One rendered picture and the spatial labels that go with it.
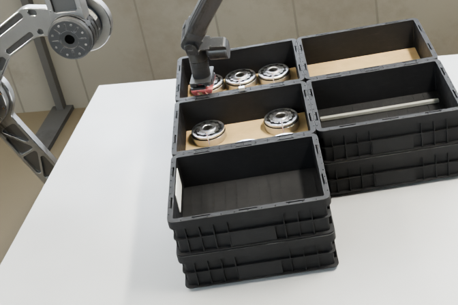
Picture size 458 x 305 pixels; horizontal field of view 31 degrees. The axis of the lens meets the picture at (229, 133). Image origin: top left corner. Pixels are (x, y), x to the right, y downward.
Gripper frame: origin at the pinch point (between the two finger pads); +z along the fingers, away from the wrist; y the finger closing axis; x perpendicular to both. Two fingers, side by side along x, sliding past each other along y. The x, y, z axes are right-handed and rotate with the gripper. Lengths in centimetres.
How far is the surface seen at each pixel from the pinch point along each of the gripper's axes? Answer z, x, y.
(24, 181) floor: 89, 118, 93
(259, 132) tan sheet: 3.8, -17.1, -15.6
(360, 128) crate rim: -6, -47, -33
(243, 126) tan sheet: 3.9, -12.0, -11.6
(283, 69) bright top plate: 0.8, -23.7, 16.3
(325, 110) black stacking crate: 3.8, -36.8, -6.7
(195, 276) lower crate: 12, -2, -67
